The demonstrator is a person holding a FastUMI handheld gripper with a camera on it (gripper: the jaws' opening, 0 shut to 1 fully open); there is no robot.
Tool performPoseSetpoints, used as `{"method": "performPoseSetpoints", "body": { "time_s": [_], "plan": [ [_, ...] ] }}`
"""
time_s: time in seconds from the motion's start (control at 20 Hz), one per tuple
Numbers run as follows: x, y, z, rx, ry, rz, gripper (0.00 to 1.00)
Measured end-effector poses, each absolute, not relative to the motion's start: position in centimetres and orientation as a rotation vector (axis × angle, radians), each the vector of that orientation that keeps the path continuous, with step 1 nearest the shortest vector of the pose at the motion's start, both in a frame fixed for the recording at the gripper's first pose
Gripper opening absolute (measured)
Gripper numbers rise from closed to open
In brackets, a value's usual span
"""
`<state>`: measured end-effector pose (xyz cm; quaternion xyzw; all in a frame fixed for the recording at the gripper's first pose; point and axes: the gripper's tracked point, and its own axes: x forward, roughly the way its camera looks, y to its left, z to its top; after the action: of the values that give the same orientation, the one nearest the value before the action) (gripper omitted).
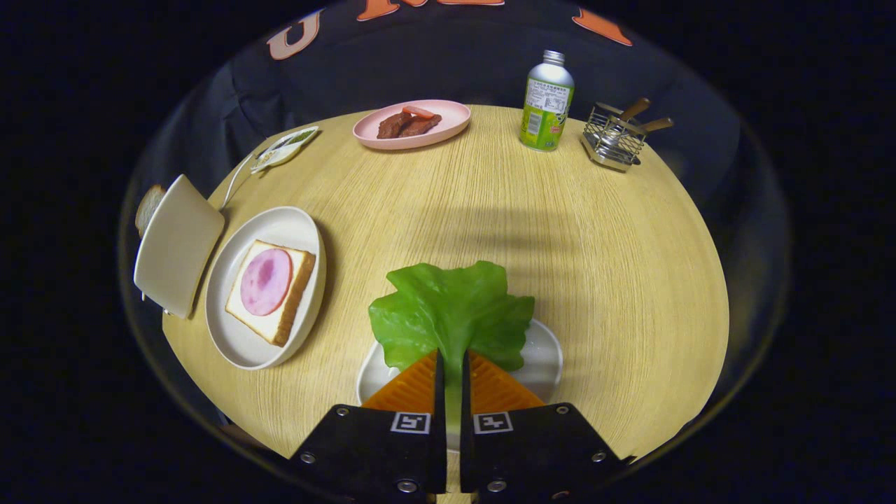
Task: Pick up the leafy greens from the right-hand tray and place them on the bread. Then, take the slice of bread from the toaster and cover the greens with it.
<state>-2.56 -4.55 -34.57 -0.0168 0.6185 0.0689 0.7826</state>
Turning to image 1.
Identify pink plate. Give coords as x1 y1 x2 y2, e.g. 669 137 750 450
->
352 99 472 151

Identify silver bottle with green label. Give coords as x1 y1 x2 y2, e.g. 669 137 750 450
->
519 50 575 152

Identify brown meat slices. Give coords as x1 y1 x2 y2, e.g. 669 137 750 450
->
377 108 443 139

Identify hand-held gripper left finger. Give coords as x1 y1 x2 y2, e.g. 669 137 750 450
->
290 350 447 501

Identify metal wire cutlery holder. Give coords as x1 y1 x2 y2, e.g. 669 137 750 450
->
580 102 646 173

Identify white bread slice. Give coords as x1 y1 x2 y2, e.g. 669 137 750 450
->
225 240 316 347

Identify green lettuce leaf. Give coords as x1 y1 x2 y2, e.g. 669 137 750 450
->
368 260 536 431

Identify round white plate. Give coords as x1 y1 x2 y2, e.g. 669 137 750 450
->
205 206 327 370

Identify small oval white plate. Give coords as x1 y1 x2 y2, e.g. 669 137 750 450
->
356 318 564 452

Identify toasted brown bread slice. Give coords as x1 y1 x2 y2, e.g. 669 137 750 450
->
135 184 167 237

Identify white divided dish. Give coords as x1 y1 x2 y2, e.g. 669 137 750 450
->
250 126 320 174

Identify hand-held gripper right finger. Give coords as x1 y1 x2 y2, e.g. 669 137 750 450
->
460 350 627 501

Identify wooden-handled knife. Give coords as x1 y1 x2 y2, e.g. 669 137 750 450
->
605 97 652 141
609 117 675 144

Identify pink ham slice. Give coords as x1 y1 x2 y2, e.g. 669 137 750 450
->
240 248 293 316

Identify black backdrop cloth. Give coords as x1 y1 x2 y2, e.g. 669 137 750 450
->
140 0 743 211

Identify white power cable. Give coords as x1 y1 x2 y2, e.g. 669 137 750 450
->
220 150 260 211

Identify white toaster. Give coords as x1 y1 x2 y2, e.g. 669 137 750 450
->
133 174 226 320

